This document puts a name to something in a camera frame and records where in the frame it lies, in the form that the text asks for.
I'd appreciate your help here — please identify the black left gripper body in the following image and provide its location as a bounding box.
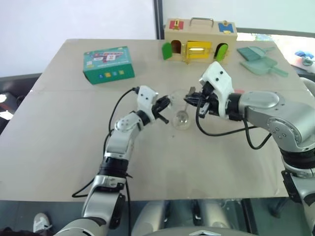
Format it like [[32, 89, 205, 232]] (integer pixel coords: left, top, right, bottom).
[[151, 97, 165, 117]]

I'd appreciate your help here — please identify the green cardboard game box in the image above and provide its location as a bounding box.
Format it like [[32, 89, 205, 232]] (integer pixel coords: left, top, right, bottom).
[[83, 46, 136, 86]]

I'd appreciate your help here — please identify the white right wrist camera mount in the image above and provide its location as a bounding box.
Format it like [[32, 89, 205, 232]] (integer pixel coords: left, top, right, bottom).
[[198, 61, 234, 119]]

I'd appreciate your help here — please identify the white sneaker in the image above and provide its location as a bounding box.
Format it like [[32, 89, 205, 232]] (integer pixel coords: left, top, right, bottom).
[[32, 212, 53, 234]]

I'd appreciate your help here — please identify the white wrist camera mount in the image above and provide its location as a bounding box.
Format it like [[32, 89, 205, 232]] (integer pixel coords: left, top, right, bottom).
[[198, 61, 234, 119], [136, 85, 159, 121]]

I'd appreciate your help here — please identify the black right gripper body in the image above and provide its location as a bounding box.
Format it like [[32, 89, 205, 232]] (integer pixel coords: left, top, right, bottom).
[[197, 82, 221, 119]]

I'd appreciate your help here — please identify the wooden lock box toy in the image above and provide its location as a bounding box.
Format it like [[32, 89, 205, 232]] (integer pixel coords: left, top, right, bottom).
[[161, 17, 238, 65]]

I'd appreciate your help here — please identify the silver robot torso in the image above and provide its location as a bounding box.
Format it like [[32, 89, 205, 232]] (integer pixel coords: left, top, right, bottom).
[[130, 199, 250, 236]]

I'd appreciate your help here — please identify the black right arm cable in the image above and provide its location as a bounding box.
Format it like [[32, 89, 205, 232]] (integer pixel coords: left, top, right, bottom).
[[195, 98, 273, 150]]

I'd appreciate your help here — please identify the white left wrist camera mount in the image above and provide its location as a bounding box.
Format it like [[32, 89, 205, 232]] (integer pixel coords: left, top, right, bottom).
[[136, 85, 159, 121]]

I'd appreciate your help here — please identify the black window frame post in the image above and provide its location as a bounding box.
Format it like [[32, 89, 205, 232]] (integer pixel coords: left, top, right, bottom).
[[152, 0, 166, 40]]

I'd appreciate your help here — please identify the blue cloth item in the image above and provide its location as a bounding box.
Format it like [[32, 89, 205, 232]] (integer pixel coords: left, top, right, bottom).
[[294, 50, 315, 59]]

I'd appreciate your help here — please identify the clear glass mug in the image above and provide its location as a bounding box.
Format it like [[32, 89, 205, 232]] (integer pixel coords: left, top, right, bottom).
[[168, 88, 195, 131]]

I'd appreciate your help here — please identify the light green plastic dustpan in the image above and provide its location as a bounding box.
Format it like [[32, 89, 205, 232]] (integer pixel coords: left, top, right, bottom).
[[240, 57, 289, 78]]

